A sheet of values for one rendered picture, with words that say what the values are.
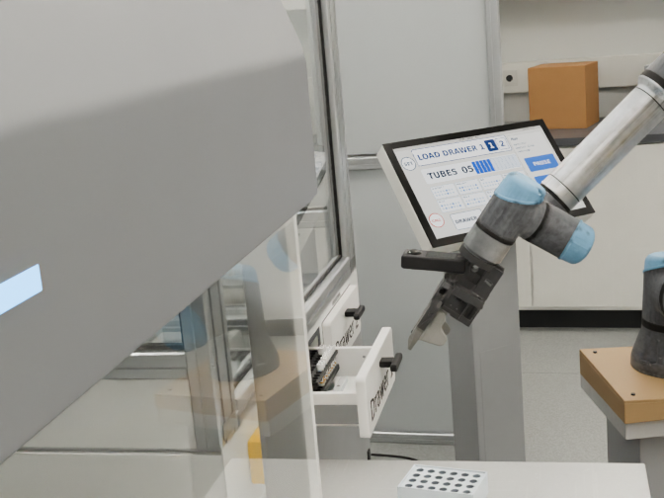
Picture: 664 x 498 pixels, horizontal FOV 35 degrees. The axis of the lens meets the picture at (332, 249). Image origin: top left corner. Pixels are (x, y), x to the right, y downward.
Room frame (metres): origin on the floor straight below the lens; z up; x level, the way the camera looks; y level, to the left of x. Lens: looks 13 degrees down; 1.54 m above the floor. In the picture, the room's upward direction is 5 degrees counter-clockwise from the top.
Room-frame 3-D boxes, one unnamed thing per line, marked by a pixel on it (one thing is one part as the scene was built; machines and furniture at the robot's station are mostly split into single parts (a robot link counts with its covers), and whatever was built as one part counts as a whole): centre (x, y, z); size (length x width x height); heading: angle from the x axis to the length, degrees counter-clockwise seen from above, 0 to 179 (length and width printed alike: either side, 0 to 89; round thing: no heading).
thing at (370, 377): (1.80, -0.06, 0.87); 0.29 x 0.02 x 0.11; 167
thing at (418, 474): (1.52, -0.14, 0.78); 0.12 x 0.08 x 0.04; 66
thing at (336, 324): (2.14, -0.01, 0.87); 0.29 x 0.02 x 0.11; 167
